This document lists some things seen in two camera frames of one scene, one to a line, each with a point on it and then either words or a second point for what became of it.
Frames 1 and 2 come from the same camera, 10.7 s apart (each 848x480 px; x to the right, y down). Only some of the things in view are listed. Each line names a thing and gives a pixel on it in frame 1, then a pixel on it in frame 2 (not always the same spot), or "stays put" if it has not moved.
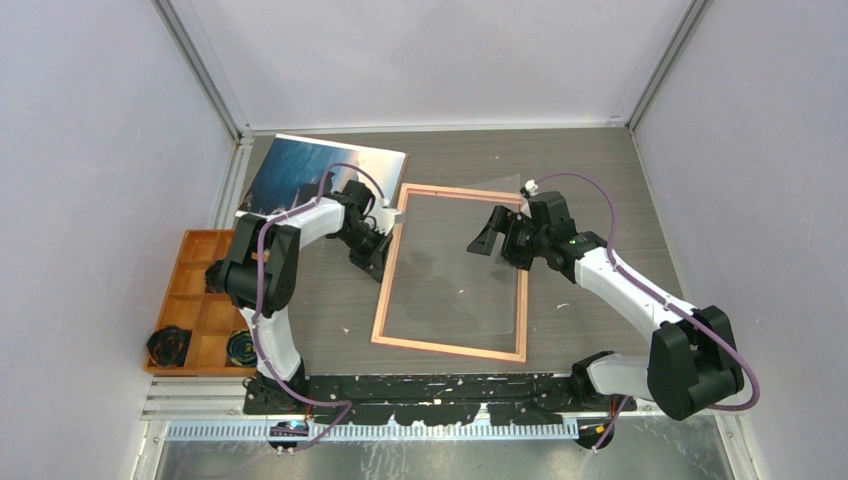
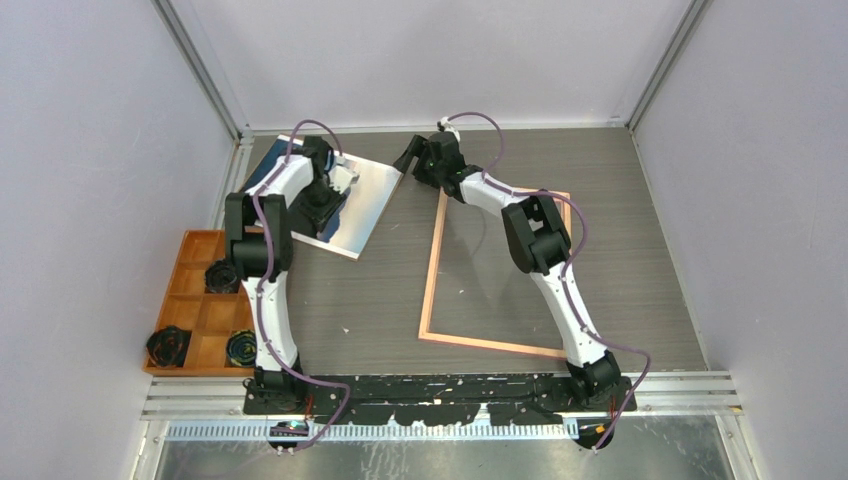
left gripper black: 374,261 to 320,217
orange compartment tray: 210,317 stays put
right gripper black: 503,220 to 416,147
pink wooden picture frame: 380,318 to 427,308
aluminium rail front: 225,398 stays put
